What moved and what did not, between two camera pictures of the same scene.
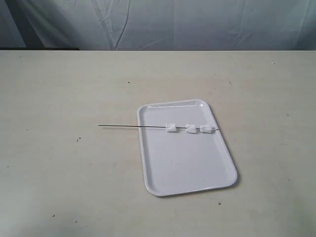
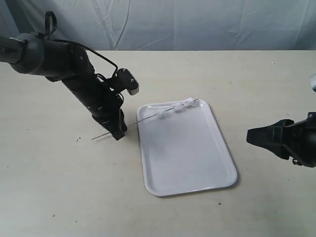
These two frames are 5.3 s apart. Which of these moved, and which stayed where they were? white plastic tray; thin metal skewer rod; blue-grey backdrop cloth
Moved: thin metal skewer rod
Stayed: blue-grey backdrop cloth; white plastic tray
